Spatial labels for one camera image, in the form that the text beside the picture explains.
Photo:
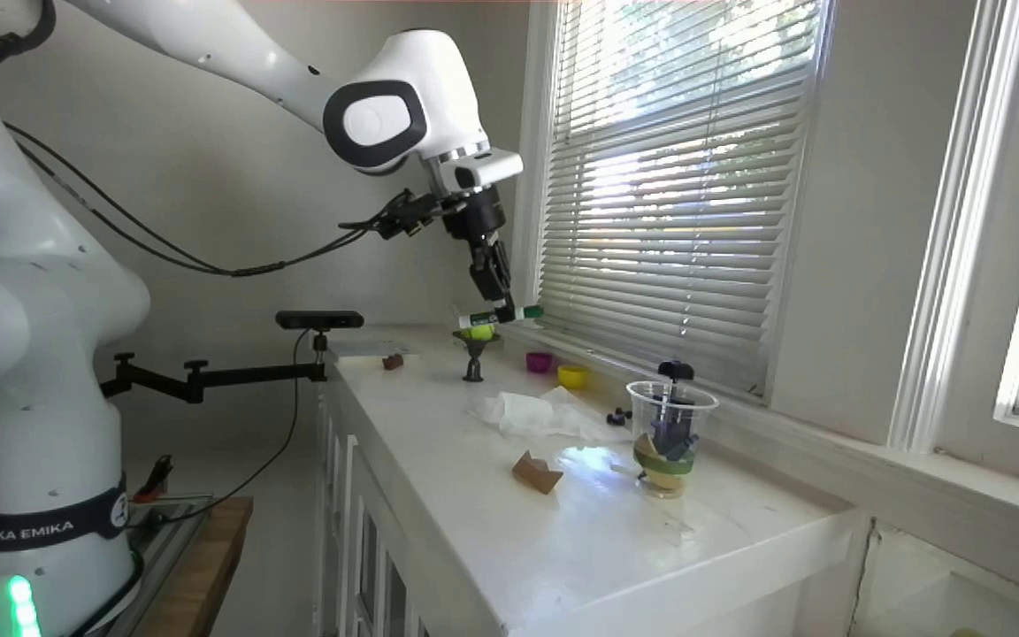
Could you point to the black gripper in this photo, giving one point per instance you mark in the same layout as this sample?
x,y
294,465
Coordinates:
x,y
478,224

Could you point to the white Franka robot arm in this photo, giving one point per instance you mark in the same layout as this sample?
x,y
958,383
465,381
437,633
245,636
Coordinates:
x,y
26,306

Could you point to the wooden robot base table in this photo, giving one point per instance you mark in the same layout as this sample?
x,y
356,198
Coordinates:
x,y
195,569

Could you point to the yellow-green tennis ball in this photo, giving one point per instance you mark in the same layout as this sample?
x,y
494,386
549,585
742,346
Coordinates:
x,y
478,333

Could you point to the dark metal goblet stand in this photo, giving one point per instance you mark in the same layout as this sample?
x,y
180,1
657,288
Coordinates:
x,y
476,359

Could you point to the pink bowl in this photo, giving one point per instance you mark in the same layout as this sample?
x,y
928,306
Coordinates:
x,y
538,364

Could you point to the faceted brown wooden block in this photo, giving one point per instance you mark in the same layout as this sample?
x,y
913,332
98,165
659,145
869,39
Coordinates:
x,y
393,364

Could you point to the white crumpled cloth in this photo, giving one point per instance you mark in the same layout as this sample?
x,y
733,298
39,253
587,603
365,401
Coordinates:
x,y
538,412

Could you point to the small black object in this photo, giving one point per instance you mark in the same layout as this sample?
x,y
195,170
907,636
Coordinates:
x,y
616,414

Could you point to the white window blinds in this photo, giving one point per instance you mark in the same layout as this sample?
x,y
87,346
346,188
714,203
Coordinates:
x,y
673,178

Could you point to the clear plastic cup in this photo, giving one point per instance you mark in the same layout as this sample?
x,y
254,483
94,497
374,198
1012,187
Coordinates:
x,y
672,429

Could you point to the white cabinet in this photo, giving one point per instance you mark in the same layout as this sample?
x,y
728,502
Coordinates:
x,y
417,569

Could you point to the red black clamp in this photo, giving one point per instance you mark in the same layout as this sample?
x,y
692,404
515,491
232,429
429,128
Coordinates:
x,y
157,479

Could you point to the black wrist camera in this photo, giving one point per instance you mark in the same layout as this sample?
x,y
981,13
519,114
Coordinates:
x,y
407,215

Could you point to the black stereo camera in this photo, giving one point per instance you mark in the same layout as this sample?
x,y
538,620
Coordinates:
x,y
321,321

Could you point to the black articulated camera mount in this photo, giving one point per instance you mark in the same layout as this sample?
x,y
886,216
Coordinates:
x,y
228,378

